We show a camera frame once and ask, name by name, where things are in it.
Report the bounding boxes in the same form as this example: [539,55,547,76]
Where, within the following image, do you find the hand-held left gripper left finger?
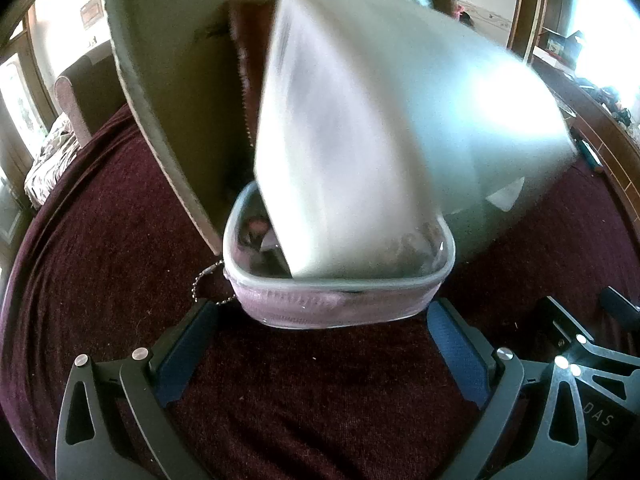
[55,299,221,480]

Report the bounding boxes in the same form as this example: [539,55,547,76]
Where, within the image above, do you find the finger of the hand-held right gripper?
[537,296,640,401]

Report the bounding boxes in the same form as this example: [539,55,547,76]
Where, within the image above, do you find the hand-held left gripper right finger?
[426,297,589,480]

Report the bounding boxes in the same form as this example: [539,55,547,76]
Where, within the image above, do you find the clear plastic container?
[192,182,457,332]

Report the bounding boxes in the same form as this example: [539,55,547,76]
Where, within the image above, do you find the white green medicine box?
[254,0,576,281]

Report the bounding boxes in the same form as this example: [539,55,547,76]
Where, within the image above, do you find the cardboard box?
[97,0,283,256]

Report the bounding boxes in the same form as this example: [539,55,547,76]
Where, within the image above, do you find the maroon tablecloth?
[0,102,640,480]

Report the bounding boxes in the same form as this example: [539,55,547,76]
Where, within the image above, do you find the wooden side table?
[520,50,640,246]

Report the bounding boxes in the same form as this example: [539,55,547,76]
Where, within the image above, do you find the patterned blanket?
[24,112,85,209]

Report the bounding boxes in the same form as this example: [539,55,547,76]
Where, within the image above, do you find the cluttered small items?
[575,72,640,133]

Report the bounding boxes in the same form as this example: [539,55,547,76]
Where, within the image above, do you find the brown armchair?
[54,42,126,147]

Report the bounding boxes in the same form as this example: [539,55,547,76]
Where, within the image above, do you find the patterned glass door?
[0,57,48,158]

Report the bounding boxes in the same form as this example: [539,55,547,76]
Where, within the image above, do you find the small brown wall plaque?
[79,1,105,27]

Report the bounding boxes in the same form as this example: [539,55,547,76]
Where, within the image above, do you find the wooden door frame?
[509,0,553,63]

